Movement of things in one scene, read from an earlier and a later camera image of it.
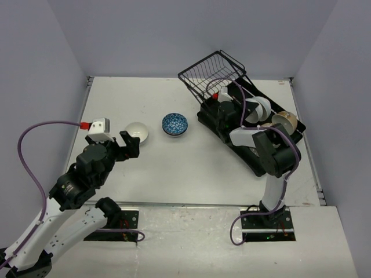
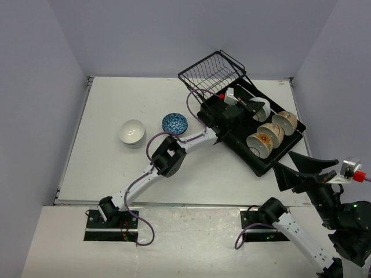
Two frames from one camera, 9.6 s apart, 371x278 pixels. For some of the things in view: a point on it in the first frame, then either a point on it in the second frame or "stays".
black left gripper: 132,144 → 255,106
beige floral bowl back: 287,119 stays
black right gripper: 239,118 → 286,176
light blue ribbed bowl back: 265,106 stays
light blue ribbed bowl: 257,114 → 138,145
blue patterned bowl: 174,124 stays
